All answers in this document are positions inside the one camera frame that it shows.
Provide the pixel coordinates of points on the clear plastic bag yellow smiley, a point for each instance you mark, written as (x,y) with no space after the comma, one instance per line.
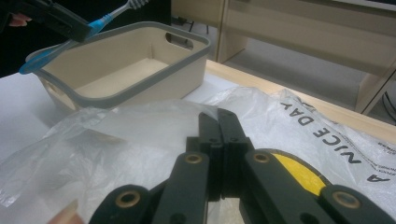
(140,127)

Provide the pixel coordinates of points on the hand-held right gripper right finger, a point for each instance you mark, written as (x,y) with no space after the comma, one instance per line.
(232,168)

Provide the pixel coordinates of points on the beige basket with grey rim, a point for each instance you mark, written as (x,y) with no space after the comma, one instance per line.
(174,84)

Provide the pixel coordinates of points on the blue and white toothbrush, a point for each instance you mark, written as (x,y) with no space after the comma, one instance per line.
(100,24)

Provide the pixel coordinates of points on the wooden shelf unit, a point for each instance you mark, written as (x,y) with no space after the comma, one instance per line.
(280,31)

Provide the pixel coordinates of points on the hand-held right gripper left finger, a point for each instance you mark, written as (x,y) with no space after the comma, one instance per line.
(214,174)

